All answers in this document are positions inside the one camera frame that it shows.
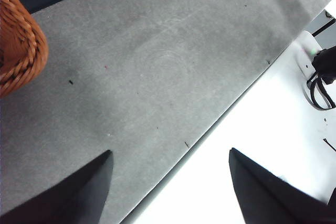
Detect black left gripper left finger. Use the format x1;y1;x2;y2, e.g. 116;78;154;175
0;150;114;224

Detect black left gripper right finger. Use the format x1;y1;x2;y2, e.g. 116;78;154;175
228;147;336;224

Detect white device housing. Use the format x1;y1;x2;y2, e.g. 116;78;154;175
296;30;336;111

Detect brown wicker basket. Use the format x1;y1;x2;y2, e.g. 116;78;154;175
0;0;49;99

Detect black looped cable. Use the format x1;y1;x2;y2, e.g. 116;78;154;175
306;73;336;111

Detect black camera device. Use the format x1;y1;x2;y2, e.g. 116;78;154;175
311;45;336;85

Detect straight black cable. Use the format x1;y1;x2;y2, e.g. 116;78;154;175
311;19;336;37

